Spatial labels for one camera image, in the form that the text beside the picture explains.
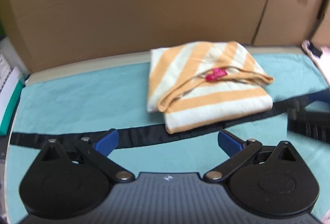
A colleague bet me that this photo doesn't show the orange white striped shirt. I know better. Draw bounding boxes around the orange white striped shirt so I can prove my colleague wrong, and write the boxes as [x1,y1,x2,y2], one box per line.
[147,41,274,134]

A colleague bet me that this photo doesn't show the teal cloth mat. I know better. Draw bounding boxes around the teal cloth mat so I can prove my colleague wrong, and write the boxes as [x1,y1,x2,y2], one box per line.
[13,54,329,218]

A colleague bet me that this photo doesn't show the large brown cardboard box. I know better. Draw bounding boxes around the large brown cardboard box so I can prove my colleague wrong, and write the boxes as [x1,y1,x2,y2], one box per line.
[1,0,266,72]

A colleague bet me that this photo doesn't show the small black box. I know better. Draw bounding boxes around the small black box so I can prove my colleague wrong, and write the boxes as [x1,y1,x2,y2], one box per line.
[308,43,323,58]

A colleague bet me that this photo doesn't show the black strap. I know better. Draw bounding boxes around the black strap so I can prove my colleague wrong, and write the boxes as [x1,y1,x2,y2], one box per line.
[10,89,330,149]

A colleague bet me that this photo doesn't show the white perforated basket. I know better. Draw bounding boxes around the white perforated basket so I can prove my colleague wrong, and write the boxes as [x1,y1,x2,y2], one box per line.
[0,52,13,92]

